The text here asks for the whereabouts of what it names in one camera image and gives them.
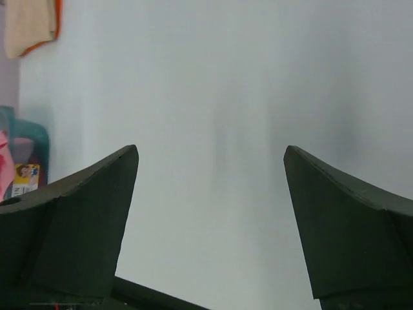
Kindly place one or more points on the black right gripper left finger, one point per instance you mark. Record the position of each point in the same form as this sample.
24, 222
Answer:
60, 244

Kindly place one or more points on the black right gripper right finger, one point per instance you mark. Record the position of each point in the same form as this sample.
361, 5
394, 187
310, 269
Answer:
356, 238

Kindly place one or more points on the pink t shirt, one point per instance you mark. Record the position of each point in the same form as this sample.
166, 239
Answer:
7, 173

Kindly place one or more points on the yellow printed label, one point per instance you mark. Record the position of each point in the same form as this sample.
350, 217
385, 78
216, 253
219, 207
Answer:
26, 179

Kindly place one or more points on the teal plastic bin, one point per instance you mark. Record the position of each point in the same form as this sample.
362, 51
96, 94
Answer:
27, 141

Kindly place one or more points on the beige folded t shirt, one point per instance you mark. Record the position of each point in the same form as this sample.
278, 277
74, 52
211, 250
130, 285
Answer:
15, 11

